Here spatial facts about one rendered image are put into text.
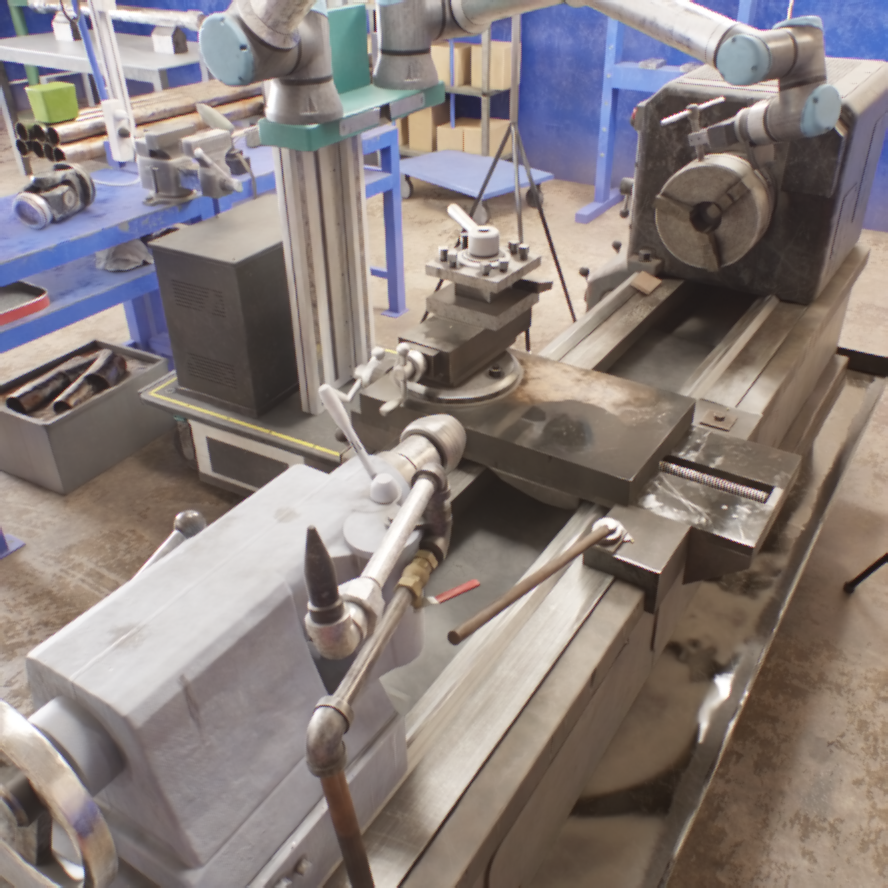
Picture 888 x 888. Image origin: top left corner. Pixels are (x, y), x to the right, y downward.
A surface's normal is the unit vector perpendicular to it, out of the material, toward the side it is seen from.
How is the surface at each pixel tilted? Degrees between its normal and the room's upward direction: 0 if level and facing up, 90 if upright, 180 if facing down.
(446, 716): 48
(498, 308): 0
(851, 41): 90
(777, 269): 90
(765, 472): 0
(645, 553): 0
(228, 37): 93
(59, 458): 90
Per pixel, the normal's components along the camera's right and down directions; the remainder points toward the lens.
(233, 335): -0.48, 0.45
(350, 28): 0.88, 0.25
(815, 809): 0.00, -0.85
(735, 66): -0.75, 0.36
